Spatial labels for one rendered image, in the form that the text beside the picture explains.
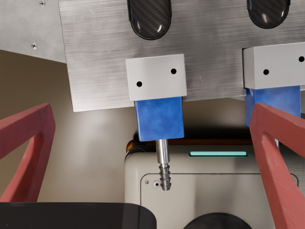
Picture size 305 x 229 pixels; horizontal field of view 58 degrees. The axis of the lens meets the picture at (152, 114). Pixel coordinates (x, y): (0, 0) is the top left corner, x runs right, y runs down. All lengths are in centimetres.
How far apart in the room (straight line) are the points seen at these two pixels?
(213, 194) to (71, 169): 61
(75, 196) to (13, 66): 59
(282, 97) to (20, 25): 28
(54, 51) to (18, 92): 92
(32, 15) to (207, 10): 19
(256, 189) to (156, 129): 75
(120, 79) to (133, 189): 69
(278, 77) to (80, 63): 18
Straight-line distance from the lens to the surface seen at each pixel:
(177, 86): 24
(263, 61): 25
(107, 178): 122
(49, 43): 34
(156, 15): 27
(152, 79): 24
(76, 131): 119
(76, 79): 27
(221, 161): 92
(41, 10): 35
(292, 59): 26
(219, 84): 27
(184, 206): 95
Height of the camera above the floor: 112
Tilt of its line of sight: 81 degrees down
